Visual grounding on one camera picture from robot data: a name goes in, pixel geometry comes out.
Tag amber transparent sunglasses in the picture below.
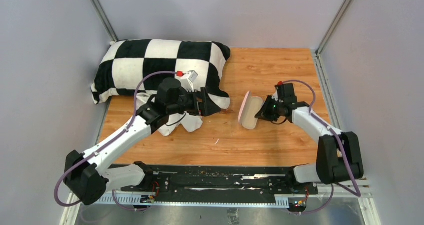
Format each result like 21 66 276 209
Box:
220 109 234 114

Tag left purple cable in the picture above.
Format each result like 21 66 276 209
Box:
53 71 185 208

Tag white crumpled cloth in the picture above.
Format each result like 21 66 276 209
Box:
136 90 203 137

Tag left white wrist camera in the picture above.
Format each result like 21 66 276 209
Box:
179 70 198 92

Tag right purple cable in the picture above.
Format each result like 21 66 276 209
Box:
277 80 363 198

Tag pink glasses case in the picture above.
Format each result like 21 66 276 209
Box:
237 91 264 130

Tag left aluminium frame post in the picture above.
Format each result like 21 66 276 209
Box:
90 0 119 42

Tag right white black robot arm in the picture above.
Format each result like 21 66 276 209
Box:
255 80 364 194

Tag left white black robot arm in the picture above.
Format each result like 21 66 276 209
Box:
54 78 221 206

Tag black white checkered pillow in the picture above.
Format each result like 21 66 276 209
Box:
90 39 231 110

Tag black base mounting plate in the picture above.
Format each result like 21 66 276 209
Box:
120 165 318 197

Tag right aluminium frame post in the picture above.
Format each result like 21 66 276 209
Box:
315 0 354 57

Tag purple cable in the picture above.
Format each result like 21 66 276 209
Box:
277 80 363 198
53 71 185 208

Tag aluminium frame post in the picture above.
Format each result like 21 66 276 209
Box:
315 0 354 57
90 0 119 42

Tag aluminium slotted rail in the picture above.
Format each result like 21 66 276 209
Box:
96 177 370 208

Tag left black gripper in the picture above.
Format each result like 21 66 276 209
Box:
167 87 221 117

